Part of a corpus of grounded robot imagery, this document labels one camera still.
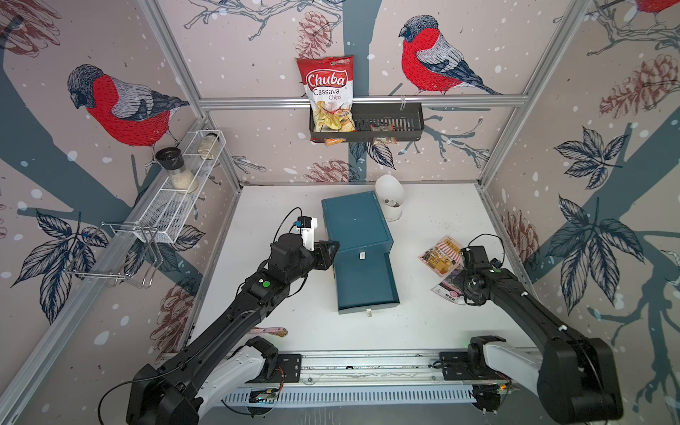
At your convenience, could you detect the chrome wire rack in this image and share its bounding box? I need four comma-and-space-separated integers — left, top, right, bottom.
61, 221, 164, 289

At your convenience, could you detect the red Chuba cassava chips bag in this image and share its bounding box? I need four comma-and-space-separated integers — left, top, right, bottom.
296, 56, 356, 134

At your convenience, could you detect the small jar on shelf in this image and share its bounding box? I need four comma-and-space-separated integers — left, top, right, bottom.
197, 133, 221, 160

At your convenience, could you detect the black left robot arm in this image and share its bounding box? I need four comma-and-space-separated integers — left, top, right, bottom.
125, 233, 340, 424

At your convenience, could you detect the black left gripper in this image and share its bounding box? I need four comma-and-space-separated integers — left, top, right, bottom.
287, 242, 341, 285

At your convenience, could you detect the pink seed bag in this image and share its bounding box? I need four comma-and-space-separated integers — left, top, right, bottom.
431, 267, 466, 306

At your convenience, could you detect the teal drawer cabinet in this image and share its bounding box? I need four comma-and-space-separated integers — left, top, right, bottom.
322, 191, 393, 260

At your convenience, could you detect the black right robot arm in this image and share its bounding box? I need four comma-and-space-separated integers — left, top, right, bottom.
455, 246, 623, 424

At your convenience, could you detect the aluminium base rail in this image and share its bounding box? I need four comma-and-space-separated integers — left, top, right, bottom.
151, 347, 591, 386

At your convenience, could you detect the black-lidded spice jar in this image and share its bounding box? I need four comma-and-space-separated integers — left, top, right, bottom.
154, 147, 198, 193

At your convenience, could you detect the black wall basket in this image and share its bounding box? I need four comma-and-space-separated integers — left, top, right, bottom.
309, 103, 424, 143

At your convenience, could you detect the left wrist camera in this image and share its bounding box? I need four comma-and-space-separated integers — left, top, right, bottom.
296, 215, 318, 251

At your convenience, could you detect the white wire wall shelf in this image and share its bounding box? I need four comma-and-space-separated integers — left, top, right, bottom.
137, 129, 225, 244

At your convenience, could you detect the yellow striped seed bag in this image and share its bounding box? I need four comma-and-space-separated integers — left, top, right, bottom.
419, 236, 463, 278

